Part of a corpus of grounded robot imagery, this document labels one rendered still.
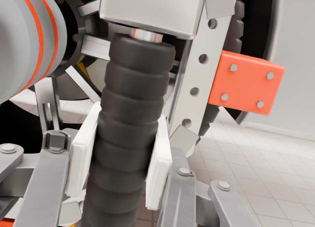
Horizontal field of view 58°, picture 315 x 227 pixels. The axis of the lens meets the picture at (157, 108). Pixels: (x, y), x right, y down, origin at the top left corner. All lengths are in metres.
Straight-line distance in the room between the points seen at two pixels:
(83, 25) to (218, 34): 0.22
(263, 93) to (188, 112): 0.10
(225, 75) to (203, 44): 0.05
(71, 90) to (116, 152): 0.51
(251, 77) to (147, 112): 0.26
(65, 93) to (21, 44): 0.39
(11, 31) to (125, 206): 0.17
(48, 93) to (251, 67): 0.33
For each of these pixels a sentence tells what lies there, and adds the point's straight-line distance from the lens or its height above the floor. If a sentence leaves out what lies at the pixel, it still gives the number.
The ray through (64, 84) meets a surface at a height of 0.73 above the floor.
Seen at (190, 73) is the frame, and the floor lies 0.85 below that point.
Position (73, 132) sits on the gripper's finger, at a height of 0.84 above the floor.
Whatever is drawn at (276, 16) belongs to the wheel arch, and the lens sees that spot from 0.57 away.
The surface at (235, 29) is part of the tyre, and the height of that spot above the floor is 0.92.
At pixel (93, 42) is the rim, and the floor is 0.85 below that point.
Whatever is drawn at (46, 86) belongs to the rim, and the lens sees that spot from 0.51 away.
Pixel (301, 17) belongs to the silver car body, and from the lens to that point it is 0.58.
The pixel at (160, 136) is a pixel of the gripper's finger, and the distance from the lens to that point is 0.16.
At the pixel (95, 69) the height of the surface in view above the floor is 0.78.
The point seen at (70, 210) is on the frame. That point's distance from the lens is 0.47.
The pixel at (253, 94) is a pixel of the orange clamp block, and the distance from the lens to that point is 0.40.
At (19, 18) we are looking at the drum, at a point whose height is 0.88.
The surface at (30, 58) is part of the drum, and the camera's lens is 0.30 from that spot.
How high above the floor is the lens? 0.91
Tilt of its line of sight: 17 degrees down
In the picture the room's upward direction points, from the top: 13 degrees clockwise
